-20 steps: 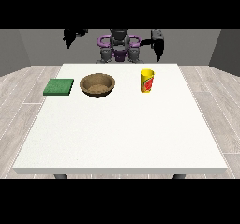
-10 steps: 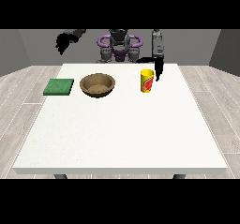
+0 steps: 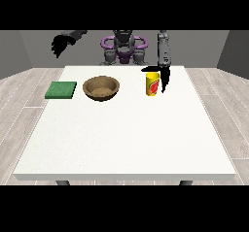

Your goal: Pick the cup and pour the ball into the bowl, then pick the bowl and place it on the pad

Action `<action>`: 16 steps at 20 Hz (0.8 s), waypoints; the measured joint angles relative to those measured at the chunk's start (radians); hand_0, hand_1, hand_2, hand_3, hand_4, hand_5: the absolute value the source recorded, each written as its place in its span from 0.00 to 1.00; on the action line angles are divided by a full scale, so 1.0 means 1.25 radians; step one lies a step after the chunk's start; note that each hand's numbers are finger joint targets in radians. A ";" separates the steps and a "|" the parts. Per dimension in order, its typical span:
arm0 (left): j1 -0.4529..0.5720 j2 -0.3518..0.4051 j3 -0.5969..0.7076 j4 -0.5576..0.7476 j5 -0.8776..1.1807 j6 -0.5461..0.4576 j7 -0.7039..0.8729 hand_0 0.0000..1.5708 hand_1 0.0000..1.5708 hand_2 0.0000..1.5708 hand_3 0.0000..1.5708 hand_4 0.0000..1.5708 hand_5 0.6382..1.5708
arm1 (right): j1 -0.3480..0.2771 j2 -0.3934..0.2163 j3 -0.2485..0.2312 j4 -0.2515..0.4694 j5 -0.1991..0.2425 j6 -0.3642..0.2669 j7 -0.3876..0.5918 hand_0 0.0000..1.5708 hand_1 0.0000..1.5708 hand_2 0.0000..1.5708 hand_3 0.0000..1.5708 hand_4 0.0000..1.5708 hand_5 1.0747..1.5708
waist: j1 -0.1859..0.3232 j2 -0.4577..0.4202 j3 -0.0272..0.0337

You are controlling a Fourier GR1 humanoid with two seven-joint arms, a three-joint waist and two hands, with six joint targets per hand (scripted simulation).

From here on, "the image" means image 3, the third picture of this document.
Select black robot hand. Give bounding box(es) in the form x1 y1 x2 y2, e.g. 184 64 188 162
140 64 171 94
51 34 77 59

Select yellow cup with melon print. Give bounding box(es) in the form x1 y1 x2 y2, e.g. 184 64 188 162
145 72 161 97

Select green square pad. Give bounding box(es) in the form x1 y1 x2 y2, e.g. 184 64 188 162
44 81 78 100

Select brown wooden bowl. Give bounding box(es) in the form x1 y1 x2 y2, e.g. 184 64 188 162
82 75 121 103

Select grey robot trunk purple rings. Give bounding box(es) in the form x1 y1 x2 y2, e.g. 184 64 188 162
99 29 151 67

